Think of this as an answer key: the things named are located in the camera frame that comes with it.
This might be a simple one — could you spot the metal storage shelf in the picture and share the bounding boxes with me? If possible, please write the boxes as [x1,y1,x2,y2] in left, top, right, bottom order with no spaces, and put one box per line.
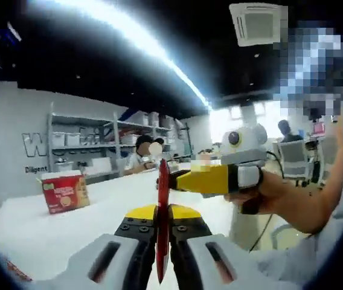
[52,111,184,173]

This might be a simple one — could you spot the ceiling light strip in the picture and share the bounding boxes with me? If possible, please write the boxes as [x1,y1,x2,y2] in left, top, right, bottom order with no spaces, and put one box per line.
[29,0,211,108]

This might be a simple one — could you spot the white ceiling air conditioner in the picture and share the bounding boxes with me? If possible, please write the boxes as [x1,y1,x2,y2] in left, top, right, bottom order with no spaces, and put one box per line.
[229,2,289,47]

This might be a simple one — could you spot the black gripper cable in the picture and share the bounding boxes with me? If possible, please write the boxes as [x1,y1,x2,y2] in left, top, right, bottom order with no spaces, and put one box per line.
[248,149,284,252]

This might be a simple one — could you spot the grey metal shelving rack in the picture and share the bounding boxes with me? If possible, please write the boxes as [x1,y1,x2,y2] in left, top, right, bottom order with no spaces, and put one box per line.
[46,102,190,179]

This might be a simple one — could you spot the black wrist strap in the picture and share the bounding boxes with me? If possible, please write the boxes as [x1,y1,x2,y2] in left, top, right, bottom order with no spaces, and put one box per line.
[240,198,262,216]

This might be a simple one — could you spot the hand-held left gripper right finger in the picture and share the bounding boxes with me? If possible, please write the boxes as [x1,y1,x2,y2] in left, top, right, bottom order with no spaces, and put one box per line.
[168,204,299,290]

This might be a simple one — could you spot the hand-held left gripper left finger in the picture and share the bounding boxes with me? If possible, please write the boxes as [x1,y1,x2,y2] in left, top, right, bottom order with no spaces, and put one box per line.
[32,204,158,290]

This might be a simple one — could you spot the red coffee box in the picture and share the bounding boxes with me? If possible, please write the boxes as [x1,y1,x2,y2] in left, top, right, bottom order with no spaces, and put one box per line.
[36,169,91,214]

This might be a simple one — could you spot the black tripod stand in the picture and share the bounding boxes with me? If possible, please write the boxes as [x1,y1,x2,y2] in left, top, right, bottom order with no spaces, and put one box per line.
[184,122,196,158]

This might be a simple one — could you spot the white mesh office chair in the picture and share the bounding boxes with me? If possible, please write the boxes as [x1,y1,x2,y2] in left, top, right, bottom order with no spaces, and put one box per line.
[278,140,311,182]

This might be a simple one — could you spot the person's right hand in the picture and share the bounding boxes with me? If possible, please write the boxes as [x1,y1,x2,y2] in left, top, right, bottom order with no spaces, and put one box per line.
[224,172,284,216]

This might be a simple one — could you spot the person's grey shirt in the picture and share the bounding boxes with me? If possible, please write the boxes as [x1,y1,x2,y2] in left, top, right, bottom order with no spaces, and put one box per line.
[249,193,343,290]

